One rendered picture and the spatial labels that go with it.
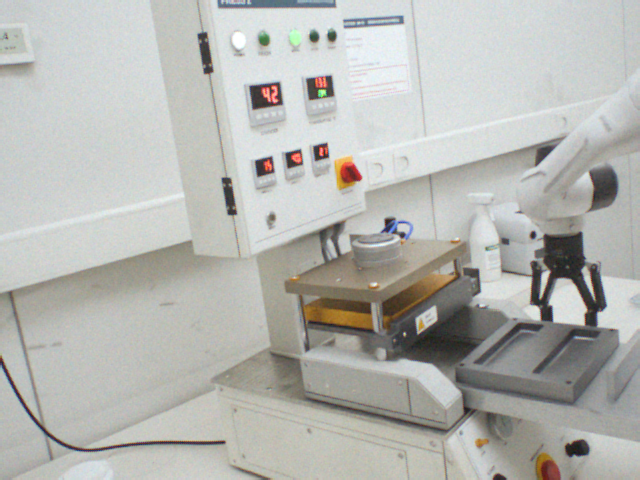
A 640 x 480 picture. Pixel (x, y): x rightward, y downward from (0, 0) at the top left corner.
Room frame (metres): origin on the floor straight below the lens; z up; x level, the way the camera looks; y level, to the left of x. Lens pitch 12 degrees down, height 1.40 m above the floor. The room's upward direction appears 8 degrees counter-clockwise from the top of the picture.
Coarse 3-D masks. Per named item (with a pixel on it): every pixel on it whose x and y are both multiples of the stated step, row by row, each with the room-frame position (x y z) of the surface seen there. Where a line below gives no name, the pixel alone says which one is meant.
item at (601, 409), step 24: (624, 360) 0.80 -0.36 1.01; (456, 384) 0.88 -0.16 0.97; (600, 384) 0.82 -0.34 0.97; (624, 384) 0.80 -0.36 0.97; (480, 408) 0.85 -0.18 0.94; (504, 408) 0.83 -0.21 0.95; (528, 408) 0.80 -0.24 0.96; (552, 408) 0.78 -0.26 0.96; (576, 408) 0.77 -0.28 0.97; (600, 408) 0.76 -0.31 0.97; (624, 408) 0.75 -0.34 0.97; (600, 432) 0.75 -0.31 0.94; (624, 432) 0.73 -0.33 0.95
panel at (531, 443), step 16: (480, 416) 0.88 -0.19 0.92; (464, 432) 0.84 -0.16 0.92; (480, 432) 0.86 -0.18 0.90; (528, 432) 0.93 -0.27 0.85; (544, 432) 0.95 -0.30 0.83; (560, 432) 0.98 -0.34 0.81; (576, 432) 1.00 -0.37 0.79; (464, 448) 0.82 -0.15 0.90; (480, 448) 0.84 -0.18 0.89; (496, 448) 0.86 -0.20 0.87; (512, 448) 0.88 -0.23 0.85; (528, 448) 0.91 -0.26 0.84; (544, 448) 0.93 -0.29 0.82; (560, 448) 0.96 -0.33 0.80; (480, 464) 0.83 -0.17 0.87; (496, 464) 0.85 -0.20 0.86; (512, 464) 0.87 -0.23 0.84; (528, 464) 0.89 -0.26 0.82; (560, 464) 0.94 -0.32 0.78; (576, 464) 0.96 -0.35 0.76
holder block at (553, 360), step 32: (512, 320) 1.02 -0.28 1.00; (480, 352) 0.92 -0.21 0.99; (512, 352) 0.93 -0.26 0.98; (544, 352) 0.88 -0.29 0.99; (576, 352) 0.90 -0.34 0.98; (608, 352) 0.89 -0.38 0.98; (480, 384) 0.86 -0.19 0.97; (512, 384) 0.83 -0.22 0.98; (544, 384) 0.80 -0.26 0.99; (576, 384) 0.79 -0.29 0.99
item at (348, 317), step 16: (416, 288) 1.06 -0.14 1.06; (432, 288) 1.04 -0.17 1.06; (320, 304) 1.04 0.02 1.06; (336, 304) 1.03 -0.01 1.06; (352, 304) 1.02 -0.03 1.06; (368, 304) 1.01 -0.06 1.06; (384, 304) 1.00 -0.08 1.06; (400, 304) 0.99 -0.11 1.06; (416, 304) 0.99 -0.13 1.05; (320, 320) 1.03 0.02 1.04; (336, 320) 1.01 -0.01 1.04; (352, 320) 0.99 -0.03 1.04; (368, 320) 0.97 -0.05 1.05; (384, 320) 0.95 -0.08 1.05
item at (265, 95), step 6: (258, 90) 1.08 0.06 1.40; (264, 90) 1.09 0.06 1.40; (270, 90) 1.10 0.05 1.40; (276, 90) 1.11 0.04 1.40; (258, 96) 1.08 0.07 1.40; (264, 96) 1.09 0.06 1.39; (270, 96) 1.10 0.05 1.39; (276, 96) 1.11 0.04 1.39; (258, 102) 1.08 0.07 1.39; (264, 102) 1.09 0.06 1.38; (270, 102) 1.10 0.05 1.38; (276, 102) 1.11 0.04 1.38
